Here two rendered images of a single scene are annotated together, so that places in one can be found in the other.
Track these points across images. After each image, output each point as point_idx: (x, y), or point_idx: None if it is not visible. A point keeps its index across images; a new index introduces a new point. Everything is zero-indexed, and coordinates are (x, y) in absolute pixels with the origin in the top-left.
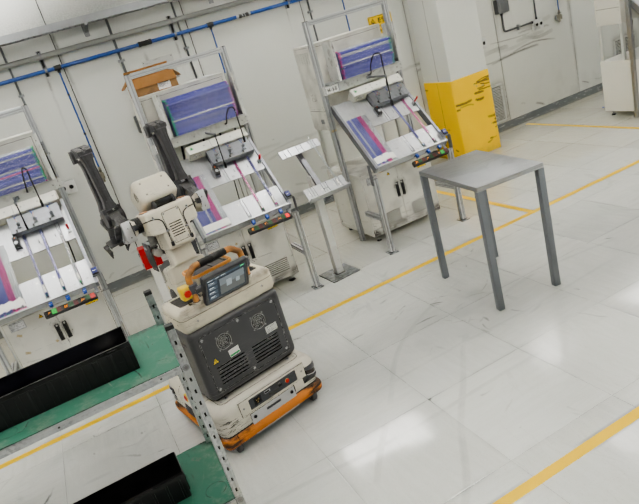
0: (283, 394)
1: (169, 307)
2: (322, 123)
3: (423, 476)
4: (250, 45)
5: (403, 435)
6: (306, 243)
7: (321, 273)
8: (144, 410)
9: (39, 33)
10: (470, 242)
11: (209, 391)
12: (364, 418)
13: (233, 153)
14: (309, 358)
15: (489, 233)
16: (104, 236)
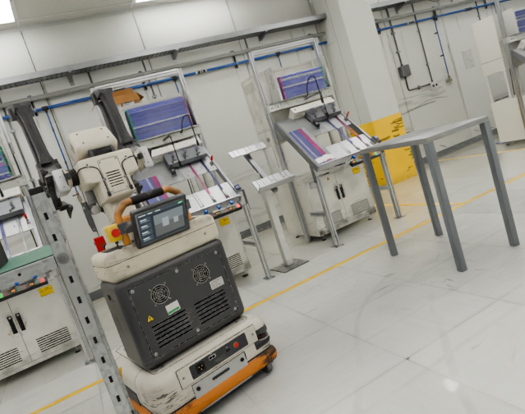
0: (232, 362)
1: (97, 255)
2: (268, 141)
3: None
4: (207, 95)
5: (384, 401)
6: (256, 234)
7: (272, 268)
8: (83, 399)
9: (29, 78)
10: (411, 229)
11: (141, 356)
12: (330, 386)
13: (188, 156)
14: (261, 320)
15: (443, 186)
16: (80, 253)
